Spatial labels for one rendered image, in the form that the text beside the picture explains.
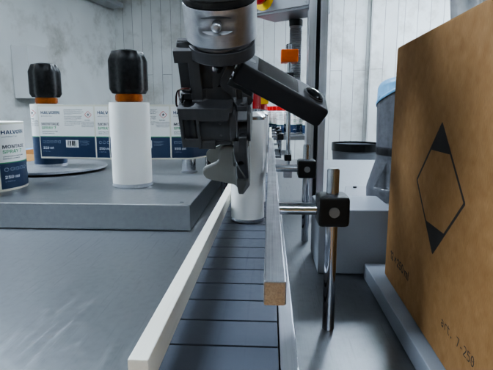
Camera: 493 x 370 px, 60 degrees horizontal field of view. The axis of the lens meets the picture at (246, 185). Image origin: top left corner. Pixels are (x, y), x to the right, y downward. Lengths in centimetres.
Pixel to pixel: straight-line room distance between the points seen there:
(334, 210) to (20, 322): 35
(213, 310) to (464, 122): 25
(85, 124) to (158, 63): 496
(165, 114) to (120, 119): 24
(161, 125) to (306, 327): 83
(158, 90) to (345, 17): 261
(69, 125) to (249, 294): 95
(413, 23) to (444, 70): 530
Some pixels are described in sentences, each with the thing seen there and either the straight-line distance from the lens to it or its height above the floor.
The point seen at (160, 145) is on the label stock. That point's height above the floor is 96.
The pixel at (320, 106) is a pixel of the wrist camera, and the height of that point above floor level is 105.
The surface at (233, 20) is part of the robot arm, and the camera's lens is 44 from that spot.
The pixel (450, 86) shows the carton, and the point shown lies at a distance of 37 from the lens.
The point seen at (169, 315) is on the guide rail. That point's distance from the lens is 31.
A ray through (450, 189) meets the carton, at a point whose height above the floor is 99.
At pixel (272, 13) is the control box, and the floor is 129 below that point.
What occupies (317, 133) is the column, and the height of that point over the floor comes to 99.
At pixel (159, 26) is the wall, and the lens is 624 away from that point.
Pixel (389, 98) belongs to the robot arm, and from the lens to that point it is 83.
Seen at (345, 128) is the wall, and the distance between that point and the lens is 557.
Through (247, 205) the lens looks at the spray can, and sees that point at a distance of 65.
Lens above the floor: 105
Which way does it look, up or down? 10 degrees down
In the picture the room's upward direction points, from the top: straight up
